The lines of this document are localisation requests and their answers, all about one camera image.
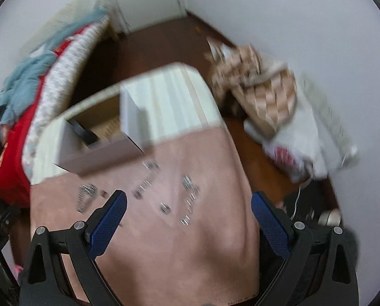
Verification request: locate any white patterned quilt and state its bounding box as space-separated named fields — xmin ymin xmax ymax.
xmin=22 ymin=17 xmax=111 ymax=181

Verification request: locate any blue-grey cloth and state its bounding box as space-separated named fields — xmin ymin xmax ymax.
xmin=0 ymin=8 xmax=109 ymax=125

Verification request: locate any white cable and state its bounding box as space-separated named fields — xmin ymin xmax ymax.
xmin=290 ymin=178 xmax=309 ymax=221

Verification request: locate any white round object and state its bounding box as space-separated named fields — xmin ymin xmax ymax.
xmin=317 ymin=209 xmax=342 ymax=227

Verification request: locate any open white cardboard box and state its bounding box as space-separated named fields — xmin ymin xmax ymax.
xmin=30 ymin=62 xmax=224 ymax=185

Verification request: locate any white door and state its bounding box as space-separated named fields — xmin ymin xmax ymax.
xmin=102 ymin=0 xmax=187 ymax=35

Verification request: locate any silver chain bracelet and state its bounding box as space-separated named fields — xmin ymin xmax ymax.
xmin=181 ymin=175 xmax=201 ymax=198

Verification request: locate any pink table cloth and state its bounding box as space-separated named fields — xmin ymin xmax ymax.
xmin=29 ymin=124 xmax=262 ymax=305

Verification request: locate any black item in box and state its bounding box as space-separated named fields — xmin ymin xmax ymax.
xmin=67 ymin=119 xmax=99 ymax=146

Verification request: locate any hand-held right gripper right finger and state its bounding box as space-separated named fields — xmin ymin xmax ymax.
xmin=250 ymin=190 xmax=359 ymax=306

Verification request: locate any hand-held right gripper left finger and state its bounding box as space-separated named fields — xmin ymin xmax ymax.
xmin=19 ymin=189 xmax=128 ymax=306

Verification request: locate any cream mesh pillow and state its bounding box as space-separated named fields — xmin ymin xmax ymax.
xmin=38 ymin=0 xmax=106 ymax=50

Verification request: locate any white jewelry box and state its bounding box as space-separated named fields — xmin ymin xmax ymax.
xmin=54 ymin=83 xmax=150 ymax=177

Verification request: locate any white power strip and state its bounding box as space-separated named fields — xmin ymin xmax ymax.
xmin=300 ymin=76 xmax=360 ymax=168

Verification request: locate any silver chain necklace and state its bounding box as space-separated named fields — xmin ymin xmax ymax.
xmin=77 ymin=183 xmax=98 ymax=214

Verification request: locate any checkered brown bag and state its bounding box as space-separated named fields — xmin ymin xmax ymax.
xmin=233 ymin=67 xmax=298 ymax=136

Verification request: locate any pile of clothes and bedding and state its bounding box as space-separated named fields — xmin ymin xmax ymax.
xmin=0 ymin=27 xmax=93 ymax=206

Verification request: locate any white plastic bag red print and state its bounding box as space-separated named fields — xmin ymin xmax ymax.
xmin=243 ymin=102 xmax=332 ymax=184

